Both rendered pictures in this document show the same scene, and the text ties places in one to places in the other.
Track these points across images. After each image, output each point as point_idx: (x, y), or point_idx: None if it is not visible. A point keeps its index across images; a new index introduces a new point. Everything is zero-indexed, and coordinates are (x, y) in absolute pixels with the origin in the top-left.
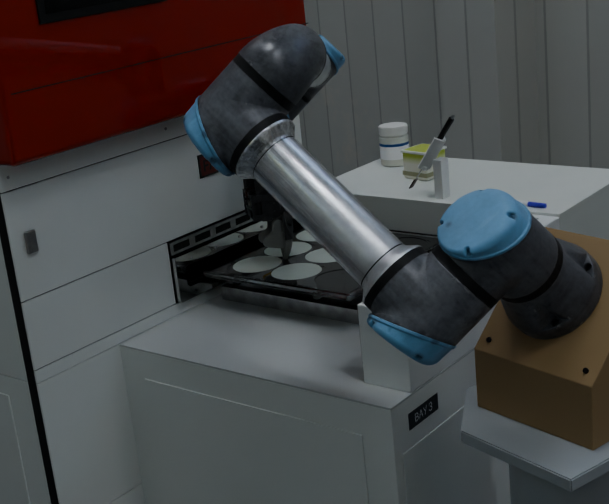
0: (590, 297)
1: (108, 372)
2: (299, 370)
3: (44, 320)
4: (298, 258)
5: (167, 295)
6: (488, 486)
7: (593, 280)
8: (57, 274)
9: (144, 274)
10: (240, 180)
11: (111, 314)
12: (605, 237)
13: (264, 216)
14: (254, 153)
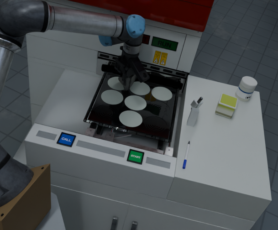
0: None
1: (58, 74)
2: (46, 124)
3: (34, 44)
4: (128, 94)
5: (92, 67)
6: (78, 217)
7: None
8: (42, 33)
9: (83, 54)
10: (147, 50)
11: (64, 58)
12: (222, 207)
13: (118, 69)
14: None
